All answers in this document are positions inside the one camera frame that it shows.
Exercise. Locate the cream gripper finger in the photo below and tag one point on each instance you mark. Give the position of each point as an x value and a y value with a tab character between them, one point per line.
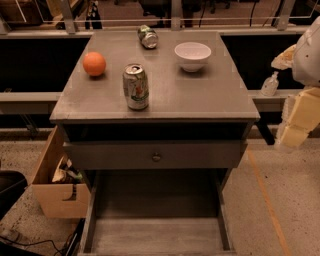
300	116
285	59

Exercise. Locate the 7up soda can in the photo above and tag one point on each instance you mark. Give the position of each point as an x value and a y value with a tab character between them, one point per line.
135	86

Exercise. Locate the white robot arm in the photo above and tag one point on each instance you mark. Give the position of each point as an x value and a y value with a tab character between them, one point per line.
306	59

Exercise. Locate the closed top drawer with knob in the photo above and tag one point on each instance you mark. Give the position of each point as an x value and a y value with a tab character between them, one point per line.
155	155

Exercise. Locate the grey wooden drawer cabinet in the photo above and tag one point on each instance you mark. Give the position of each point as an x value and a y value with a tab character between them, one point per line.
211	104

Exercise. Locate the lying silver green can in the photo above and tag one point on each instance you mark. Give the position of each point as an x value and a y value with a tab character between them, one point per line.
147	36

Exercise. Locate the open middle drawer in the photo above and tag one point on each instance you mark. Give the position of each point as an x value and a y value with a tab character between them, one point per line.
156	213

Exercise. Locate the clear sanitizer pump bottle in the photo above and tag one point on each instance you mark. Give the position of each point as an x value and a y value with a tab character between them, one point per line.
270	85

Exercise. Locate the white ceramic bowl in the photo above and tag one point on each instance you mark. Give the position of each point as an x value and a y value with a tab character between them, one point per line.
192	56

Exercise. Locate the orange ball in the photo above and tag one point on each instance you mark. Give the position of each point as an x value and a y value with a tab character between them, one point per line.
94	64

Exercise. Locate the cardboard box with junk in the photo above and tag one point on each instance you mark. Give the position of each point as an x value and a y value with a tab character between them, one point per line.
58	188

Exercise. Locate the black bin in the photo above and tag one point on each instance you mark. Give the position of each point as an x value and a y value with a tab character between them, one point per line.
12	186

